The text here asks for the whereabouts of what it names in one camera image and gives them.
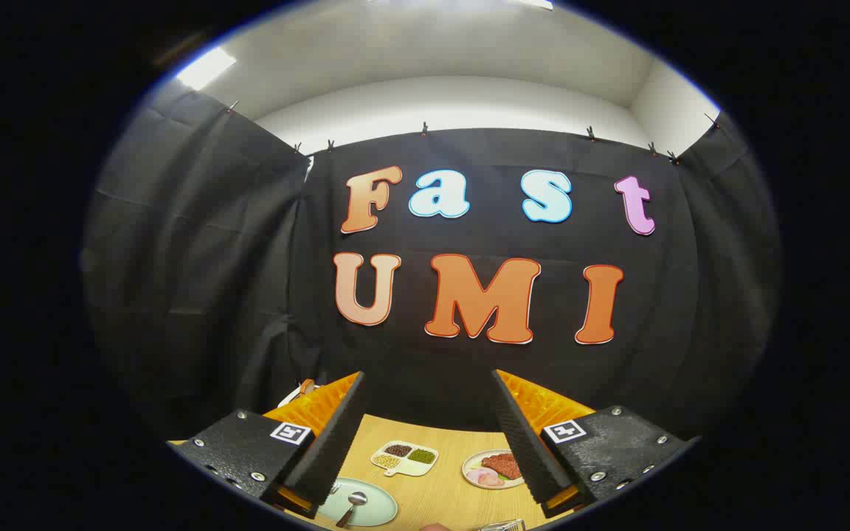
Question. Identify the brown steak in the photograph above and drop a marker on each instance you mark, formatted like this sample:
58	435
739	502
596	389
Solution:
502	464

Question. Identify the perforated metal tray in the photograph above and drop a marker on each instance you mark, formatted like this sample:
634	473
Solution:
502	526

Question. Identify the white divided bean dish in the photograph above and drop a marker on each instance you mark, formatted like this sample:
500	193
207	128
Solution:
404	467

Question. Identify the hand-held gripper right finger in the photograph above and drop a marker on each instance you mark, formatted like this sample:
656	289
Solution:
528	450

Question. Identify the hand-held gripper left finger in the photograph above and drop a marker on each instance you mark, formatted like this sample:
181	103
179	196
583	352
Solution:
329	450

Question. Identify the ceiling light panel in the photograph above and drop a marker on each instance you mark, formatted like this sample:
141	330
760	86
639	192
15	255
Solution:
206	68

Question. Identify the reddish pink ham slice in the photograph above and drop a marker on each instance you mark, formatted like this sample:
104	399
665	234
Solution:
493	481

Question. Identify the beige round dinner plate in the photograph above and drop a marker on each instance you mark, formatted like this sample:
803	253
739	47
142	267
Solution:
473	463

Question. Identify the brown bread slice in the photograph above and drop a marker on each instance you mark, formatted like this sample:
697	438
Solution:
308	386

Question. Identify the pale pink ham slice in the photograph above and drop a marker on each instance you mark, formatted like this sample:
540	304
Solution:
477	476

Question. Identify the cream toaster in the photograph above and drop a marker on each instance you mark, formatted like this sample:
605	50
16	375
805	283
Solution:
289	396

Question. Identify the light blue round plate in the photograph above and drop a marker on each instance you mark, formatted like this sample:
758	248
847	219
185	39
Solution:
379	510

